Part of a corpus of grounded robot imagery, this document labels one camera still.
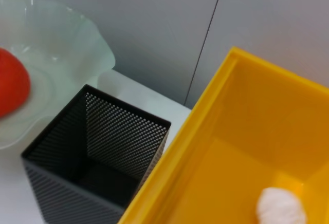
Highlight frosted green glass fruit bowl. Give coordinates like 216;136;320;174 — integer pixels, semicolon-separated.
0;0;116;151

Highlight red tomato-shaped object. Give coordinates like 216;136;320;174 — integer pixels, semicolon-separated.
0;48;32;119

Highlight black mesh pen holder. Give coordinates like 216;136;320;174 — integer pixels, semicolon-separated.
21;84;172;224

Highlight white paper ball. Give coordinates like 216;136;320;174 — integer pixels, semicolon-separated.
257;186;308;224

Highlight yellow plastic bin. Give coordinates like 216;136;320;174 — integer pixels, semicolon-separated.
117;46;329;224

